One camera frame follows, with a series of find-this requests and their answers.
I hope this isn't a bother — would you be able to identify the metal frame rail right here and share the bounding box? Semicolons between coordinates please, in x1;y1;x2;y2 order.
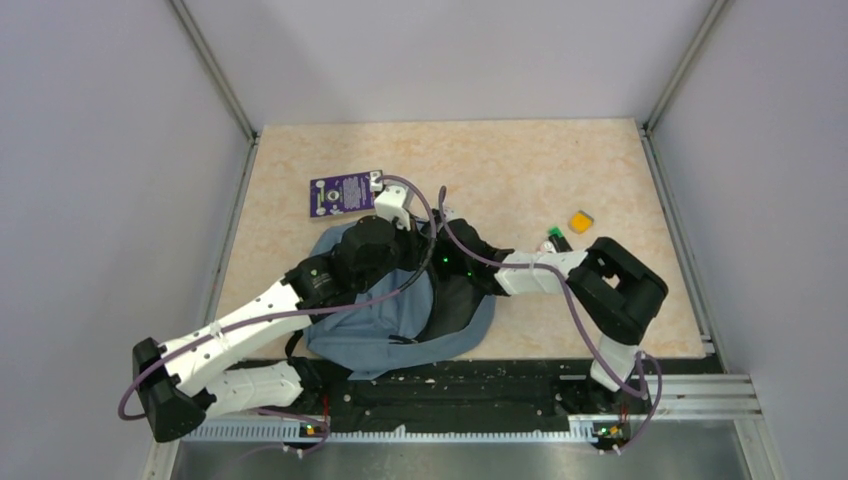
640;1;785;479

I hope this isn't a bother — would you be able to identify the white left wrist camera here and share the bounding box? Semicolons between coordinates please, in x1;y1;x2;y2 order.
369;171;412;231

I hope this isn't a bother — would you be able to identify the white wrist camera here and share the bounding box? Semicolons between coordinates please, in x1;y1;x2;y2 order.
369;171;412;231
442;207;459;222

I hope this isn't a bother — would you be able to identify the yellow grey eraser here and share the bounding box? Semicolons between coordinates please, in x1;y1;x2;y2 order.
568;210;595;234

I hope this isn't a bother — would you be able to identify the metal frame rail left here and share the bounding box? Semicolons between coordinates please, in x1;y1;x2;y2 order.
142;0;260;480

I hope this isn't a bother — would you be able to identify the aluminium front rail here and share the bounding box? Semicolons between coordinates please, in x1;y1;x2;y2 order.
182;375;761;445

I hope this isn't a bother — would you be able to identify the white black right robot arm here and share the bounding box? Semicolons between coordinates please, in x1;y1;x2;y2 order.
439;219;669;412

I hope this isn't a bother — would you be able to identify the green cap black marker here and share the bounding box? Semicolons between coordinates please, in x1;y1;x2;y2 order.
548;227;573;252

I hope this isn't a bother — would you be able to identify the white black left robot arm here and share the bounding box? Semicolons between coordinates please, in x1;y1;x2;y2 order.
118;214;438;443

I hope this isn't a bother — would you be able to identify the blue grey backpack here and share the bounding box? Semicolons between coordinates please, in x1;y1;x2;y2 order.
303;221;498;382

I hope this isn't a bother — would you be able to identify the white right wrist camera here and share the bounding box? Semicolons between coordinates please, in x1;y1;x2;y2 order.
442;207;459;222

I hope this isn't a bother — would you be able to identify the metal frame rail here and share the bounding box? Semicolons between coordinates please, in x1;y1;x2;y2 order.
640;1;785;479
142;0;260;480

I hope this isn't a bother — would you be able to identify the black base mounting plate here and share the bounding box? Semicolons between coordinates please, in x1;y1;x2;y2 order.
195;354;654;435

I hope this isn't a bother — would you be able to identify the purple cover book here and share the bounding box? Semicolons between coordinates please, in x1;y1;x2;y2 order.
309;170;383;218

